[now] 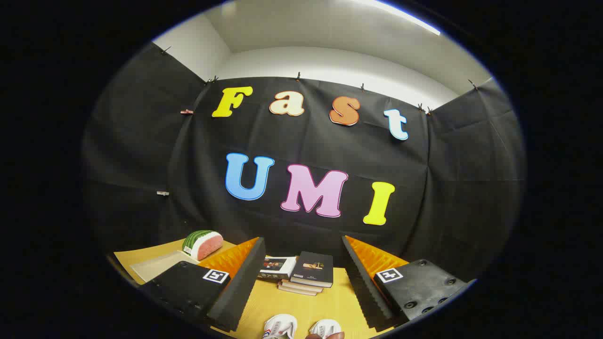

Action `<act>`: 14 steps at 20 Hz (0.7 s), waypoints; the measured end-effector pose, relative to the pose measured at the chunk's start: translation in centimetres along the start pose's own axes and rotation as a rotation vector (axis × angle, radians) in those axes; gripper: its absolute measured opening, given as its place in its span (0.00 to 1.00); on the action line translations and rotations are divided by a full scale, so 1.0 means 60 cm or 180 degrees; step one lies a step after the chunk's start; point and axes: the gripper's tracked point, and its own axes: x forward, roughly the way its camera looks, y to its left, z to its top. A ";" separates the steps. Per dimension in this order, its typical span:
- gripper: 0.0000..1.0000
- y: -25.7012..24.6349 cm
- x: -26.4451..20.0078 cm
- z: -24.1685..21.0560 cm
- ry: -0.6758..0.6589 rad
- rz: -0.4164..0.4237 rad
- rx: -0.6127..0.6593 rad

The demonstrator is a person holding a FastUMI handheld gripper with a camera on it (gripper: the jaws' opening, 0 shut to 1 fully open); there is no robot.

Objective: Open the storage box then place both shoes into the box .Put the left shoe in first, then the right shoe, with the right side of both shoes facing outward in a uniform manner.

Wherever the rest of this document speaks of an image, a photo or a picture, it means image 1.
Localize white portrait cover book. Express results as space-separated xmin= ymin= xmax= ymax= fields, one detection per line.
xmin=258 ymin=257 xmax=297 ymax=281

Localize cream fabric storage box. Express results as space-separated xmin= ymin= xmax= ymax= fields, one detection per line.
xmin=130 ymin=250 xmax=203 ymax=283

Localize black cover book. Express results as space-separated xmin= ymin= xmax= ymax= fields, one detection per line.
xmin=290 ymin=251 xmax=334 ymax=288

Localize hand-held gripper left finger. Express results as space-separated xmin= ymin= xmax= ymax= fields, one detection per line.
xmin=139 ymin=237 xmax=267 ymax=332

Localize pale book with brown spine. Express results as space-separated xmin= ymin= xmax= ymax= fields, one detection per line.
xmin=277 ymin=284 xmax=318 ymax=297
xmin=281 ymin=280 xmax=324 ymax=293

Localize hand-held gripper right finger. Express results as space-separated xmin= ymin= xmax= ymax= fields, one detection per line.
xmin=342 ymin=235 xmax=477 ymax=329

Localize white canvas shoe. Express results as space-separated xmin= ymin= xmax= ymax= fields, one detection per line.
xmin=262 ymin=314 xmax=298 ymax=339
xmin=309 ymin=319 xmax=342 ymax=339

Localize watermelon slice plush toy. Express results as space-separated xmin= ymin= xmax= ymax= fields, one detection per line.
xmin=182 ymin=230 xmax=224 ymax=261

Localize black backdrop cloth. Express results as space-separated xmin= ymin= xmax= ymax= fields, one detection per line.
xmin=80 ymin=42 xmax=526 ymax=283

